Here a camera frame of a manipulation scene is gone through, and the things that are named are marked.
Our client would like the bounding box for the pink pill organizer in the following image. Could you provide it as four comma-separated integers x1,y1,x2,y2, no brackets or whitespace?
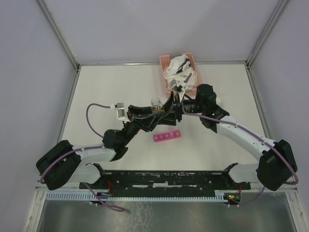
153,130,181,143

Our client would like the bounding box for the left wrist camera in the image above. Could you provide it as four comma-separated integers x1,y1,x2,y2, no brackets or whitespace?
110,102,130,122

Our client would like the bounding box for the white cable duct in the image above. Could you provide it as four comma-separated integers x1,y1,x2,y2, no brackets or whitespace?
45,191,227,203

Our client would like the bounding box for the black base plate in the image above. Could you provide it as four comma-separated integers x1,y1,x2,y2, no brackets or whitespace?
89,170,251,197

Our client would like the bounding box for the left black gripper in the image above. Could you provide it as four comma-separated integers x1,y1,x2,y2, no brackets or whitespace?
122,105,165,146

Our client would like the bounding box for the pink plastic basket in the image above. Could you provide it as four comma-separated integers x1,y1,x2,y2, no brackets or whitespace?
159,53,202,96

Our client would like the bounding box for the glass pill bottle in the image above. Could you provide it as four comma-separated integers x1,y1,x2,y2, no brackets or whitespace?
151,98,163,114

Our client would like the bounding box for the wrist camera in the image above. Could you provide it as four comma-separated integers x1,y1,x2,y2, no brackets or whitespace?
169,79,187,101
110,102,130,122

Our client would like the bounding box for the white cloth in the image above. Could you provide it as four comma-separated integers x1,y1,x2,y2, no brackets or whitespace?
163,55,197,87

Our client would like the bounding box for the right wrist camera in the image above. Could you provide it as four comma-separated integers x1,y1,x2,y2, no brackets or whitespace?
169,79,187,101

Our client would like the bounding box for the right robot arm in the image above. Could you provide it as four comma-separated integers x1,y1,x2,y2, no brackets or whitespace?
171,84,299,191

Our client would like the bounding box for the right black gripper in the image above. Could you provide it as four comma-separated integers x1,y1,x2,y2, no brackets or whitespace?
159,91,205,127

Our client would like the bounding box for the purple cable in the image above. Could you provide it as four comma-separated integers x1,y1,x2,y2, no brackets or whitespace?
181,73,299,207
40,103,132,213

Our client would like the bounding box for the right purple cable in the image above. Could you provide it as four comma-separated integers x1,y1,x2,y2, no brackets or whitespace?
181,73,299,207

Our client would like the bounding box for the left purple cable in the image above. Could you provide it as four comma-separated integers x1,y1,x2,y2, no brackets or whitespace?
40,103,132,213

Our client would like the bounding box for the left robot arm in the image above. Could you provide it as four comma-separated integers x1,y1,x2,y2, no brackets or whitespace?
36,103,168,190

